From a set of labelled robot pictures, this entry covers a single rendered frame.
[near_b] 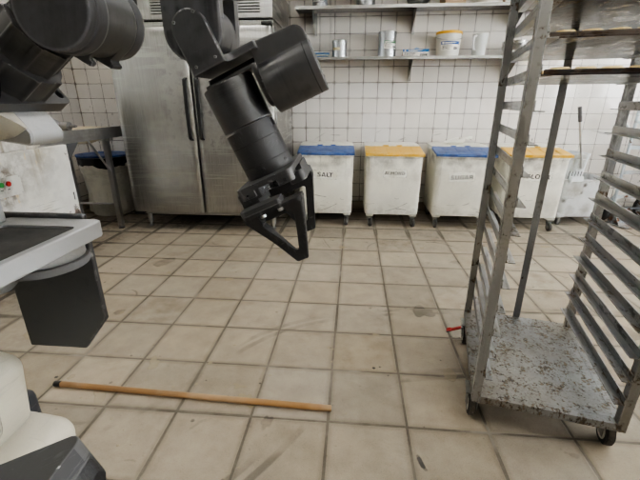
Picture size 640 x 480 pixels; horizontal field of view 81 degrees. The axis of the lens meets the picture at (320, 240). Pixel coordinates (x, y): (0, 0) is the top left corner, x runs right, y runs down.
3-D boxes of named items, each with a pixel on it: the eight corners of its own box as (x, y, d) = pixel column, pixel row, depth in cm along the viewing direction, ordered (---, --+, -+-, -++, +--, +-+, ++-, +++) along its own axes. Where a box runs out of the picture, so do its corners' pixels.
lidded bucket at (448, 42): (456, 58, 369) (459, 33, 361) (463, 55, 346) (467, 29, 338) (430, 58, 371) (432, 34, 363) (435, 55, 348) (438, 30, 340)
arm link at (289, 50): (198, 33, 44) (163, 18, 35) (287, -18, 41) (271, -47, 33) (247, 130, 47) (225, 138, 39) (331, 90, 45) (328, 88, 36)
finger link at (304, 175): (333, 215, 53) (306, 153, 50) (331, 233, 46) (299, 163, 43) (290, 232, 54) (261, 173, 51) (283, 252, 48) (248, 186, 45)
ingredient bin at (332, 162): (298, 226, 373) (296, 147, 346) (303, 209, 432) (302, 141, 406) (352, 227, 371) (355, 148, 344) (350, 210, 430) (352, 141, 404)
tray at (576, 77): (730, 71, 89) (733, 65, 89) (543, 75, 101) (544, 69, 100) (624, 84, 143) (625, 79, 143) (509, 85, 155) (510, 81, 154)
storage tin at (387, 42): (394, 58, 370) (396, 33, 363) (396, 56, 354) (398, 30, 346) (376, 58, 372) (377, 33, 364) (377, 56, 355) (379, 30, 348)
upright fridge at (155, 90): (293, 209, 435) (289, 4, 364) (278, 234, 350) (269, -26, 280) (176, 206, 446) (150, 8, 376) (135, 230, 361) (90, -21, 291)
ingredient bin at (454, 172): (429, 229, 364) (437, 149, 338) (419, 211, 423) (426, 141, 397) (487, 230, 359) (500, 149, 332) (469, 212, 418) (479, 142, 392)
